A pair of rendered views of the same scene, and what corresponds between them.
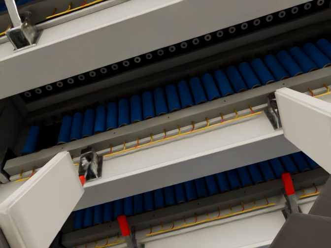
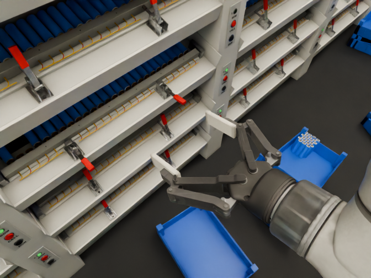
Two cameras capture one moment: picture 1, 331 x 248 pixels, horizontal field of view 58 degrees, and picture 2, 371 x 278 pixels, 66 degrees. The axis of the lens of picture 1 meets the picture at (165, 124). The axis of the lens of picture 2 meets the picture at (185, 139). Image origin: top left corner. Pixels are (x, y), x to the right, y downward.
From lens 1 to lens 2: 0.41 m
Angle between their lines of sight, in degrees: 48
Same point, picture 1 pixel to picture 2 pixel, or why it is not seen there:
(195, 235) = (122, 162)
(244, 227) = (146, 147)
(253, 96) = (149, 84)
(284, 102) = (210, 116)
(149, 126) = (100, 115)
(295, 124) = (215, 122)
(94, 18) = (80, 69)
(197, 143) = (130, 117)
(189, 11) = (134, 58)
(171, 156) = (119, 128)
